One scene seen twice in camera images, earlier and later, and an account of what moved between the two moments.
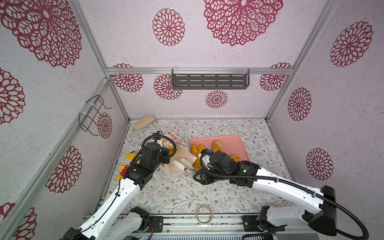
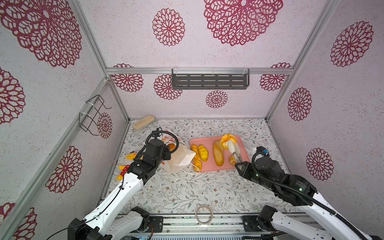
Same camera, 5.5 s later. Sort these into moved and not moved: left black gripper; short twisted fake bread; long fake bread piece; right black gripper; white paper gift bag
Moved: right black gripper; white paper gift bag
Not moved: long fake bread piece; left black gripper; short twisted fake bread
